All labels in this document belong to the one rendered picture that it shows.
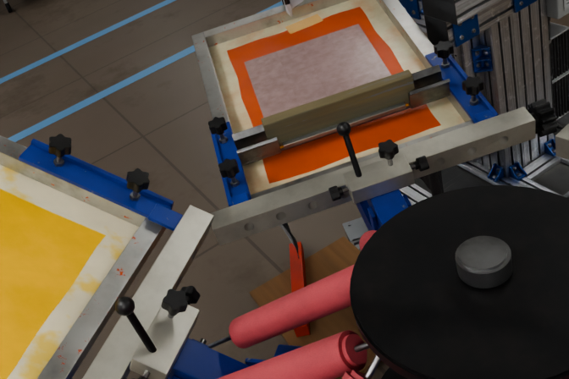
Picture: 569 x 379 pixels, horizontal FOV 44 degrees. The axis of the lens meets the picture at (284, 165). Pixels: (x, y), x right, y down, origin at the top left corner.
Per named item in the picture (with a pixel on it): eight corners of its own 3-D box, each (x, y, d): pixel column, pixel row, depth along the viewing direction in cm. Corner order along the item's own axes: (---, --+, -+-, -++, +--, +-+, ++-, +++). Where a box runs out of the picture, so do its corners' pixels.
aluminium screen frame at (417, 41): (195, 46, 212) (190, 35, 209) (378, -16, 213) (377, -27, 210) (240, 223, 152) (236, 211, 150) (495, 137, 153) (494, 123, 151)
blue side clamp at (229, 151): (217, 145, 176) (208, 124, 171) (235, 139, 176) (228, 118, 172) (237, 227, 153) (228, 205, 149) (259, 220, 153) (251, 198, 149)
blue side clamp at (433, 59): (427, 74, 177) (424, 52, 172) (445, 68, 177) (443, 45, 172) (478, 145, 154) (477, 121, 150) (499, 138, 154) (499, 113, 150)
